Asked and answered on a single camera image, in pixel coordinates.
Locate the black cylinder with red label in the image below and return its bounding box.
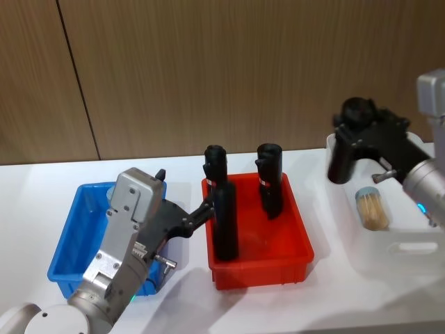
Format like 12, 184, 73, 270
202, 143, 229, 210
255, 142, 284, 221

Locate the plain black cylinder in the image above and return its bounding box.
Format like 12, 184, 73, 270
327, 97, 378, 184
212, 182, 240, 262

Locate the white plastic bin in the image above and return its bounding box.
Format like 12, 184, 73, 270
325, 130, 445, 279

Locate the red plastic bin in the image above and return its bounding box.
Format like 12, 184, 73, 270
201, 171, 316, 291

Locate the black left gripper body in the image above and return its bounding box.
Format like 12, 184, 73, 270
136, 198, 193, 261

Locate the blue plastic bin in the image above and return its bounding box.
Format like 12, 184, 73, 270
47, 180, 168, 299

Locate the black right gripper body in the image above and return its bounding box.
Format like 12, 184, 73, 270
353, 108, 435, 182

